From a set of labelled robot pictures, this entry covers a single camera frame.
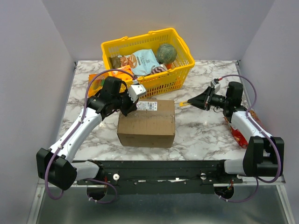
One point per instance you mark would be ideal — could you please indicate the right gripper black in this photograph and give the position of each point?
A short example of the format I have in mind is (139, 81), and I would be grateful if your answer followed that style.
(208, 100)

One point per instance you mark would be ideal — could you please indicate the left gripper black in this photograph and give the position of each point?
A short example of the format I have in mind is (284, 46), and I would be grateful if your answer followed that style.
(132, 107)

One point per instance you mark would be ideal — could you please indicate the yellow utility knife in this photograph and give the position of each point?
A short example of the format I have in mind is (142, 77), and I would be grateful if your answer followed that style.
(183, 103)

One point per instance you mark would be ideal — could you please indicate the brown cardboard express box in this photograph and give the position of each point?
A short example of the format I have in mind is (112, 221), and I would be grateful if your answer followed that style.
(151, 125)

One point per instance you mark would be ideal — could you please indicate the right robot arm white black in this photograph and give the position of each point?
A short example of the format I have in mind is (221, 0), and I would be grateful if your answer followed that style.
(264, 153)

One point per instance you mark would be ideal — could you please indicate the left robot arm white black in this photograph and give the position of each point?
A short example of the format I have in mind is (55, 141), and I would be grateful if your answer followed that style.
(55, 165)

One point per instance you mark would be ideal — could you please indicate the orange toy box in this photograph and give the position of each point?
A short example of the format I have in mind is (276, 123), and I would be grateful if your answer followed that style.
(125, 73)

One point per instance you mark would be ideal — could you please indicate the orange snack bag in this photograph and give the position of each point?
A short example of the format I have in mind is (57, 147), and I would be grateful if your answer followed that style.
(97, 84)

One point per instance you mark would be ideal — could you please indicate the brown snack packet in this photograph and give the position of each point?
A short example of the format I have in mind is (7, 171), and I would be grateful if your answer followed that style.
(115, 61)

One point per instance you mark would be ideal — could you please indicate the light blue chips bag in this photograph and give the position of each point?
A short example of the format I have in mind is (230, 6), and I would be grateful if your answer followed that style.
(140, 62)

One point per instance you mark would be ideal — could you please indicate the pink brown striped pouch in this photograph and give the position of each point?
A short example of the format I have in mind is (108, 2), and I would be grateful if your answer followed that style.
(158, 69)

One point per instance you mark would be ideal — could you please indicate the red snack bag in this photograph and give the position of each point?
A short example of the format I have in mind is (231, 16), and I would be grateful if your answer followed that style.
(242, 129)

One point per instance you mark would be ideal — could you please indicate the yellow plastic shopping basket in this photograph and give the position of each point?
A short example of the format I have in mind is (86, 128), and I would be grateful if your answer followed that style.
(174, 76)

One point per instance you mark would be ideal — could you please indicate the green melon ball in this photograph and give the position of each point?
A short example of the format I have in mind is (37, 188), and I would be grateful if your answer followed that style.
(166, 53)

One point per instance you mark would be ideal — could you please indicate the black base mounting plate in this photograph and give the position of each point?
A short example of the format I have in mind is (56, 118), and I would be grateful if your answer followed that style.
(165, 177)

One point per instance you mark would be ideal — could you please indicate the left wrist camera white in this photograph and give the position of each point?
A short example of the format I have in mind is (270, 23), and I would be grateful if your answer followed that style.
(136, 91)

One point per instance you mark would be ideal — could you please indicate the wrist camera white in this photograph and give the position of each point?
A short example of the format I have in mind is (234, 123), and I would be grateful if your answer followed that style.
(215, 85)
(136, 91)

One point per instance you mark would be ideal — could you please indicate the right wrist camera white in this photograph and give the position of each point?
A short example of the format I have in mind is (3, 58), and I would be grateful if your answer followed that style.
(215, 85)

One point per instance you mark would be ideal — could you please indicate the aluminium rail frame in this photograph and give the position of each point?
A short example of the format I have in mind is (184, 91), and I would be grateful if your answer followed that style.
(270, 205)

